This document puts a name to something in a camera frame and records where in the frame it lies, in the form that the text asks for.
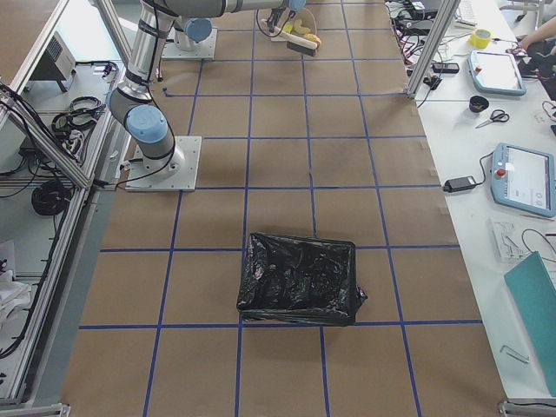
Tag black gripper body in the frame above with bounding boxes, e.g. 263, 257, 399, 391
268, 8, 286, 27

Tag pale yellow peel scrap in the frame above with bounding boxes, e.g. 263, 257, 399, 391
293, 18, 311, 36

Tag white hand brush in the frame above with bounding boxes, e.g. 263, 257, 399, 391
271, 27, 318, 56

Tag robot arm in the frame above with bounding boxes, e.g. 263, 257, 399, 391
108, 1, 305, 164

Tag black bin at edge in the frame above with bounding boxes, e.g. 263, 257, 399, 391
236, 233, 367, 327

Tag yellow tape roll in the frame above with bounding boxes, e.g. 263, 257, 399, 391
468, 29, 492, 50

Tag black small bowl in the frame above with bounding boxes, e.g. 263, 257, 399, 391
468, 96, 490, 114

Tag grey control box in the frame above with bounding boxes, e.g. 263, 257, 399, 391
30, 31, 76, 93

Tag upper teach pendant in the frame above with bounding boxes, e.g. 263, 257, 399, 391
467, 50, 526, 96

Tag teach pendant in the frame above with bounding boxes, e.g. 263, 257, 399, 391
467, 50, 526, 96
490, 142, 555, 218

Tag scissors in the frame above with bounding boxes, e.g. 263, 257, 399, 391
476, 109, 510, 129

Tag black power brick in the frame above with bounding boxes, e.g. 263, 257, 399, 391
442, 175, 478, 193

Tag lower teach pendant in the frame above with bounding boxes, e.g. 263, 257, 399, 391
490, 142, 555, 218

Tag paper sheet with drawing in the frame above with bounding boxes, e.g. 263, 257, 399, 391
488, 219, 529, 263

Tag teal folder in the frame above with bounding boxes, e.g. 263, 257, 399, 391
504, 251, 555, 396

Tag hex key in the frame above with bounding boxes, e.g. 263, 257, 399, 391
500, 344, 530, 364

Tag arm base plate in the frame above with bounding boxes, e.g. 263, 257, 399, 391
125, 136, 202, 192
162, 27, 218, 61

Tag front aluminium frame post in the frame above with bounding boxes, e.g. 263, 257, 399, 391
406, 0, 460, 98

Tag coiled black cable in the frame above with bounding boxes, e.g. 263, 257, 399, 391
30, 178, 71, 217

